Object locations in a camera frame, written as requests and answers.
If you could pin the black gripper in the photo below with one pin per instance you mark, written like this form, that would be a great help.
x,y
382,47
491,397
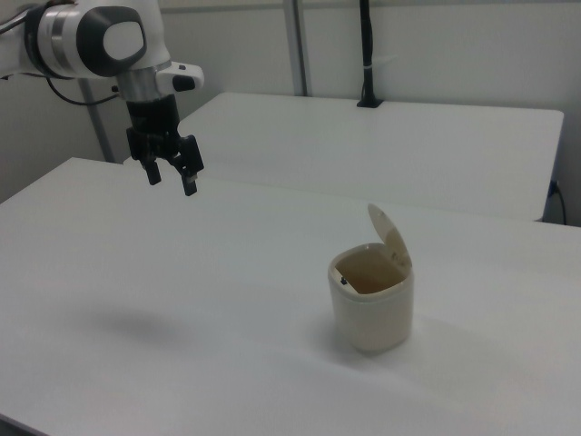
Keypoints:
x,y
152,115

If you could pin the cream trash bin lid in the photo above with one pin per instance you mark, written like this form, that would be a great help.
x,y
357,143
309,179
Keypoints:
x,y
391,236

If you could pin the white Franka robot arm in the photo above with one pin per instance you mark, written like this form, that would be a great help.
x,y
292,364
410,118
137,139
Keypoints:
x,y
122,41

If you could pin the white side table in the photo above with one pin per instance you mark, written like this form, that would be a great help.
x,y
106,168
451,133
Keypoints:
x,y
386,150

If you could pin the white cylindrical cup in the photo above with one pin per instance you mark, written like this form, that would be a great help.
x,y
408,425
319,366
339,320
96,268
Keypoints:
x,y
372,318

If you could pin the gray partition post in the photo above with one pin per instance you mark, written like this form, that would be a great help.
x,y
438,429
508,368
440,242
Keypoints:
x,y
97,127
298,45

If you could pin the black clamped camera pole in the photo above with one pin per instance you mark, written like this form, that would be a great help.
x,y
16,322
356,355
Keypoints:
x,y
367,41

